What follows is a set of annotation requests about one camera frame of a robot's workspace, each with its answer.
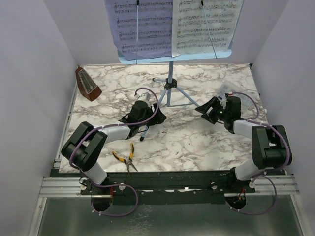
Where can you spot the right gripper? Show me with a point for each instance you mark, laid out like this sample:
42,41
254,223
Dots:
212,111

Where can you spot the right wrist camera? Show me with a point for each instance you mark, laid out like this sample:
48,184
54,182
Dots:
223,100

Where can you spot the brown wooden metronome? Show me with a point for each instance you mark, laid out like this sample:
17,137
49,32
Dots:
86,85

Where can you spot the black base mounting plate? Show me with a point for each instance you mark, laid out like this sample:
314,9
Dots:
161,188

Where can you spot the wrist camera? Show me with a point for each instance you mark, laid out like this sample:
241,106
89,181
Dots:
223,100
145,97

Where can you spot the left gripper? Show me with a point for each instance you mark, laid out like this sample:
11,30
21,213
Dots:
159,118

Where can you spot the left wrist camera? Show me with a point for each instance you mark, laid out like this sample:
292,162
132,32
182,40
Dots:
145,97

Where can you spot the yellow handled needle-nose pliers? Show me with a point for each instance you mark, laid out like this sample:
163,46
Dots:
127,161

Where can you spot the clear plastic compartment box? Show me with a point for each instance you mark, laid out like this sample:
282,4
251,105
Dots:
227,86

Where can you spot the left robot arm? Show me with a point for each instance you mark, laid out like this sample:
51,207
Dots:
84,146

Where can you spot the light blue music stand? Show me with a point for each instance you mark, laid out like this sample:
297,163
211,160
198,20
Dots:
171,83

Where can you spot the sheet music page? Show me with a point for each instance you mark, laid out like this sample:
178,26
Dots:
204,26
141,29

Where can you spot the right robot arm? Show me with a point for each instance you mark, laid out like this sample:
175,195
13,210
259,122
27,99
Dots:
270,145

